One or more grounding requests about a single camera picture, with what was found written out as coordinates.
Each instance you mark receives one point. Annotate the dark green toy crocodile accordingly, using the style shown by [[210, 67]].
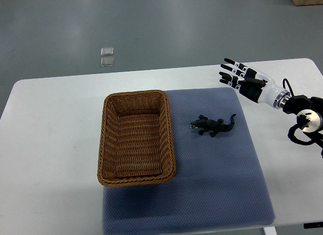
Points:
[[211, 125]]

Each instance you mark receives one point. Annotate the black table control panel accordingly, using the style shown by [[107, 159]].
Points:
[[313, 225]]

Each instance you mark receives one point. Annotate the upper metal floor plate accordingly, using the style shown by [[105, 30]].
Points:
[[106, 51]]

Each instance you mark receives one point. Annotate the metal floor plate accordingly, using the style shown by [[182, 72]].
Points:
[[106, 51], [107, 61]]

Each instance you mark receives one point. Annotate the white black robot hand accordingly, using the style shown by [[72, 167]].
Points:
[[252, 84]]

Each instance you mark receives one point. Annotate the blue grey fabric mat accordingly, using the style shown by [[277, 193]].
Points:
[[218, 183]]

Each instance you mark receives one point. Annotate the brown wicker basket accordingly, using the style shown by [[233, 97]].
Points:
[[136, 140]]

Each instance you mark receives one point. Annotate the lower metal floor plate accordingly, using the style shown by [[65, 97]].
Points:
[[107, 61]]

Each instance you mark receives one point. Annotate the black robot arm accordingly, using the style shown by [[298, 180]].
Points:
[[308, 113]]

